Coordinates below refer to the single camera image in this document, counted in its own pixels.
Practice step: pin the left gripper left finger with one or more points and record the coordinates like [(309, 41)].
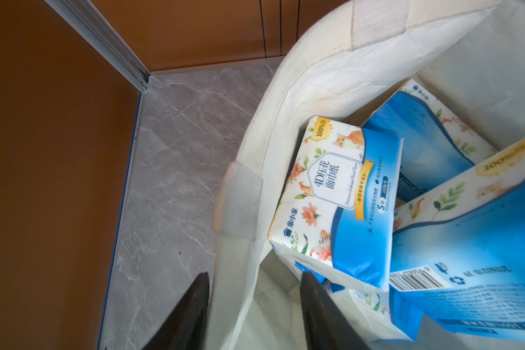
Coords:
[(186, 326)]

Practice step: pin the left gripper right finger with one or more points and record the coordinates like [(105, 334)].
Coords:
[(324, 324)]

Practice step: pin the blue tissue pack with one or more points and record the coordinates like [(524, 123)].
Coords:
[(437, 144), (336, 213)]

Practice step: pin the white-topped tissue pack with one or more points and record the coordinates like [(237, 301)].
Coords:
[(458, 251)]

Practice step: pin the cream canvas bag blue print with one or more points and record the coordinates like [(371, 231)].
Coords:
[(469, 53)]

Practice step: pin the blue tissue pack frontmost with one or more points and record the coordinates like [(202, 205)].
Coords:
[(368, 313)]

